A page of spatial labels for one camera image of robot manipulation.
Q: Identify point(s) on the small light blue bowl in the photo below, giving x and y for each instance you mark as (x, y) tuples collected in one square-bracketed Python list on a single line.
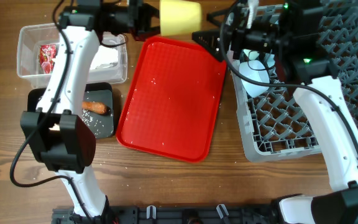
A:
[(255, 71)]

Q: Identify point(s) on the orange carrot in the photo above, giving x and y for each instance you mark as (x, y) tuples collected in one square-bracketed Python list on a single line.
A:
[(96, 107)]

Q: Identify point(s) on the clear plastic bin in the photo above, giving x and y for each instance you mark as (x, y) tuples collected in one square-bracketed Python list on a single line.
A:
[(32, 37)]

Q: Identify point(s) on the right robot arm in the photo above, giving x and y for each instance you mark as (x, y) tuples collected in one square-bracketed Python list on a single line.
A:
[(305, 67)]

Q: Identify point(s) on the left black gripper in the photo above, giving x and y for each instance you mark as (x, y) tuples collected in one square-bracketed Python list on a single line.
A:
[(140, 20)]

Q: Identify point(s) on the grey dishwasher rack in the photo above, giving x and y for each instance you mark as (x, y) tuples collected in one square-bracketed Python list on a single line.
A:
[(273, 127)]

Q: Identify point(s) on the red plastic tray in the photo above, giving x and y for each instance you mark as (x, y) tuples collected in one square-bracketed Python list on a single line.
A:
[(173, 101)]

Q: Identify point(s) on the black waste tray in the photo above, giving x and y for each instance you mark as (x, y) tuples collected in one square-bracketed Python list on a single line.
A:
[(95, 92)]

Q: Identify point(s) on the red snack wrapper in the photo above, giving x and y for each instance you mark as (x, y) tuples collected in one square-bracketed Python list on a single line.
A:
[(47, 54)]

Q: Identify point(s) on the white napkin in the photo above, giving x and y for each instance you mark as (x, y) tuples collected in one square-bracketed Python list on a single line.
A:
[(104, 58)]

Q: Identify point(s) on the yellow plastic cup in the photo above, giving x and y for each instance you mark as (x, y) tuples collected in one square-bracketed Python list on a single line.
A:
[(179, 17)]

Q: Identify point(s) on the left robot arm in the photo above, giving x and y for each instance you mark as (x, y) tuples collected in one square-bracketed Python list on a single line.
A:
[(81, 26)]

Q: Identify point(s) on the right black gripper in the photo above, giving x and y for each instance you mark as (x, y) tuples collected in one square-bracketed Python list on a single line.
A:
[(209, 33)]

